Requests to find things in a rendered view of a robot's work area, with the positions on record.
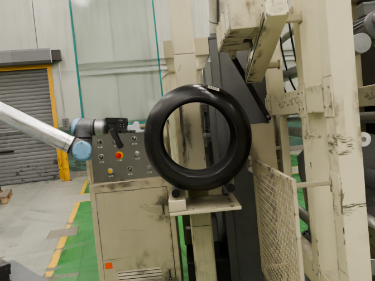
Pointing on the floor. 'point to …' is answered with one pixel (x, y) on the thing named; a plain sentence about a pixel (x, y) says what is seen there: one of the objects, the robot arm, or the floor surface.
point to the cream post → (192, 134)
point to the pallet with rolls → (5, 195)
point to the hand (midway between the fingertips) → (143, 131)
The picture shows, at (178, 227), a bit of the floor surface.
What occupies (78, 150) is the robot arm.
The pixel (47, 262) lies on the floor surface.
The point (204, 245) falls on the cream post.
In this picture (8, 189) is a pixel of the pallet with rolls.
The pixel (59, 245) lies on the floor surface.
